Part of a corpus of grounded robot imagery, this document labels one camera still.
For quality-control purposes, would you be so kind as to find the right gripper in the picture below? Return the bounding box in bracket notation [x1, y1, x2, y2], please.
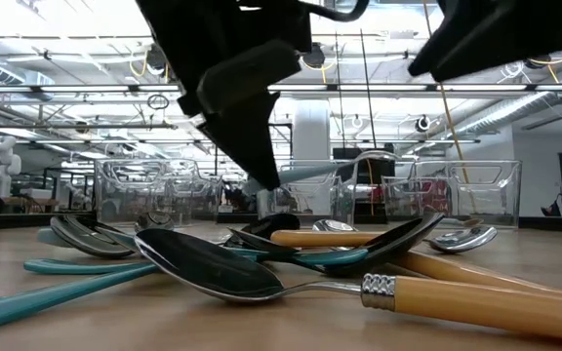
[407, 0, 562, 83]

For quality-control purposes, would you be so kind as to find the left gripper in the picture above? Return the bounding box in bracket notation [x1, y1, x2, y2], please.
[134, 0, 314, 191]

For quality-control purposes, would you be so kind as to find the white building column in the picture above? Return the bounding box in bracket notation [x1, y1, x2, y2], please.
[292, 98, 333, 215]

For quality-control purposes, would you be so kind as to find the clear plastic bin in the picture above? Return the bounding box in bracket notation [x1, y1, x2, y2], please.
[94, 158, 223, 229]
[381, 159, 524, 229]
[255, 159, 360, 228]

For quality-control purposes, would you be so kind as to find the black cabinet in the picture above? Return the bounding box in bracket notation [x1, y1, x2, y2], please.
[332, 145, 397, 215]

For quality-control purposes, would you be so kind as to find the yellow hanging cable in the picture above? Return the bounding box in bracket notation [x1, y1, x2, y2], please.
[421, 0, 470, 185]

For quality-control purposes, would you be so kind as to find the black hanging cable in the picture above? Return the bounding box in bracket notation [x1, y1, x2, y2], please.
[358, 27, 379, 150]

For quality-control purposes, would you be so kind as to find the long ceiling light rail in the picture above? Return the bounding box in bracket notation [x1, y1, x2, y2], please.
[0, 83, 562, 95]

